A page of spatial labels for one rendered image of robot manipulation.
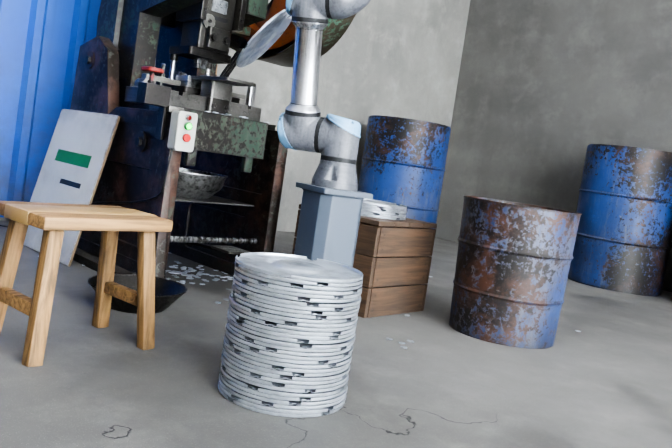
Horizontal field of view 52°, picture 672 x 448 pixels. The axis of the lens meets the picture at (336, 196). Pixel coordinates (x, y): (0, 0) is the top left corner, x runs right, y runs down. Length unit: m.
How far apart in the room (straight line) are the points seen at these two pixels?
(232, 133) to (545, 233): 1.19
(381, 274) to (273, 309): 1.06
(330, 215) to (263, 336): 0.75
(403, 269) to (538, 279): 0.50
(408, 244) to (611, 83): 3.08
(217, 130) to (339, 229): 0.70
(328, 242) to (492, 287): 0.62
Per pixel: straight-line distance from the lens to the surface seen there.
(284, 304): 1.42
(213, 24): 2.75
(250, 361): 1.47
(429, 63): 5.70
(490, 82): 5.83
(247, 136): 2.67
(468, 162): 5.83
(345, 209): 2.14
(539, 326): 2.47
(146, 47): 2.90
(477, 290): 2.43
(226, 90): 2.68
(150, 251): 1.77
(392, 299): 2.56
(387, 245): 2.46
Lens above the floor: 0.54
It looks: 3 degrees down
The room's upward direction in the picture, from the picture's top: 8 degrees clockwise
